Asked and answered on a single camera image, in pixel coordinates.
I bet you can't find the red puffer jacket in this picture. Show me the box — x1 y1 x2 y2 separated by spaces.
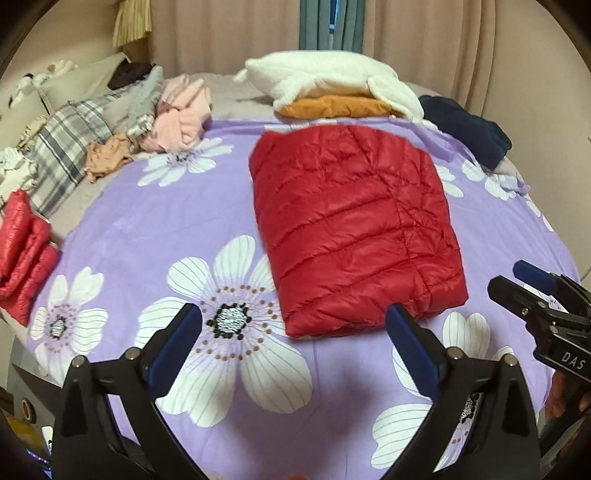
249 124 469 338

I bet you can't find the right hand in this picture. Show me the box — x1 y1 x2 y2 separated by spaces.
544 371 567 419

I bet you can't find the navy blue folded garment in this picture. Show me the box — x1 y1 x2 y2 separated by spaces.
419 95 512 171

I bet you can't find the folded red puffer garment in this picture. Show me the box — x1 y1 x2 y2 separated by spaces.
0 189 59 327

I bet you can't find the tan small garment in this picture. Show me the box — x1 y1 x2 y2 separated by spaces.
85 134 133 183

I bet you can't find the plaid pillow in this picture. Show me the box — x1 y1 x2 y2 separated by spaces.
28 85 133 218

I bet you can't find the beige curtain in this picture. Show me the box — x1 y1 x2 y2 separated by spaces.
149 1 497 114

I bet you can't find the pink crumpled garment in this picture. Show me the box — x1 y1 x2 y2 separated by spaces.
140 74 211 153

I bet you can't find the orange folded garment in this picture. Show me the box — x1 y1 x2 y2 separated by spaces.
280 95 403 120

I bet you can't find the white fleece garment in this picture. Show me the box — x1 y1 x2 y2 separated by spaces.
233 50 424 123

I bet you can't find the white plush toy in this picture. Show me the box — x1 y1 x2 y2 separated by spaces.
8 60 78 109

